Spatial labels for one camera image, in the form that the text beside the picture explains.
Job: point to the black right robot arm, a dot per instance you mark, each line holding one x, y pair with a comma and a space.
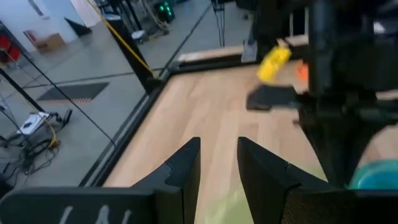
342, 15

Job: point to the red bin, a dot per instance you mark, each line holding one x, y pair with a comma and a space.
9, 49

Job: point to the cyan translucent small plate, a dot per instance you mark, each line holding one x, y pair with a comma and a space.
376, 177

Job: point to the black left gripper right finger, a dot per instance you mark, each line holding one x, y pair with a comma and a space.
264, 177

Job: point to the orange translucent small plate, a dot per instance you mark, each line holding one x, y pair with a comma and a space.
302, 72

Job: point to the white flat floor device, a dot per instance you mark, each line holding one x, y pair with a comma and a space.
31, 123

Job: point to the black aluminium table frame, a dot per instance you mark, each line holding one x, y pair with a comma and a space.
124, 137

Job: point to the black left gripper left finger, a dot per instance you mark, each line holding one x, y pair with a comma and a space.
183, 174

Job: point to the black wedge shaped object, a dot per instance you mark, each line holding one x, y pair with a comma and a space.
79, 28

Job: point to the black diagonal pole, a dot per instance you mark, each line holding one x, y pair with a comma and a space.
136, 59

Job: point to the yellow tag on gripper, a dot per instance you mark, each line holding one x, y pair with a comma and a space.
273, 63

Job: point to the brown cardboard box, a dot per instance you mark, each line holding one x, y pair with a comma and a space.
51, 43

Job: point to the device with green lights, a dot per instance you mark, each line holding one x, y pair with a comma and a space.
164, 11

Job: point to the black mat with hazard stripes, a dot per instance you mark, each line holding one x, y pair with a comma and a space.
74, 91

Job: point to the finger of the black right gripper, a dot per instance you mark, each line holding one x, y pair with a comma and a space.
360, 140
329, 140

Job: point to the yellow-green translucent small plate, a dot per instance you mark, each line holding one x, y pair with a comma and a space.
227, 208

